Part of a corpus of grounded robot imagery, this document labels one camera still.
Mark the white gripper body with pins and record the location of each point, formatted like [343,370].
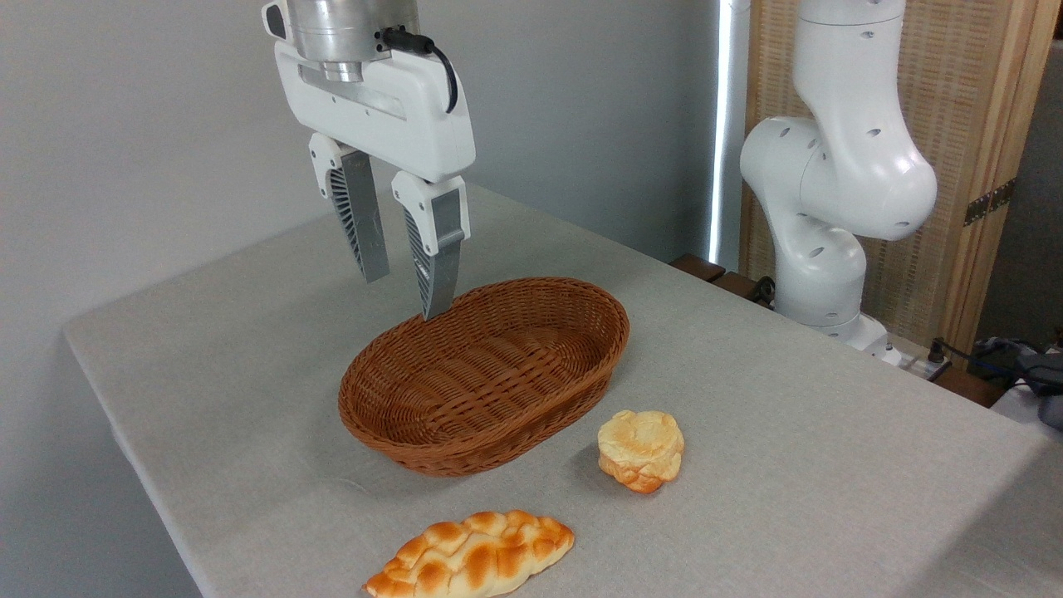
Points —
[390,116]

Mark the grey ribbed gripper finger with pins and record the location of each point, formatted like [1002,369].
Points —
[361,224]
[440,249]

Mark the round golden bread roll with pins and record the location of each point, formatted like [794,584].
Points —
[641,448]

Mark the brown oval wicker basket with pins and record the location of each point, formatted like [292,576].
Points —
[465,390]

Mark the long braided bread loaf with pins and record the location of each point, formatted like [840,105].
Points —
[473,556]

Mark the black table clamp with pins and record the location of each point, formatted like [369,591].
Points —
[762,291]

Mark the grey tablecloth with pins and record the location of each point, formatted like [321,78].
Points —
[747,498]

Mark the white power strip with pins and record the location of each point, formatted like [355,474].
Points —
[909,363]

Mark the black power plug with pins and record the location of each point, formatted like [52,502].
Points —
[938,353]

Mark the metal screen hinge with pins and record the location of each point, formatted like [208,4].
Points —
[988,202]

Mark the wooden woven folding screen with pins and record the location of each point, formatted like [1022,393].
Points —
[972,100]

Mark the grey blue bag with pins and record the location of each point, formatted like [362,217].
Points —
[1046,382]

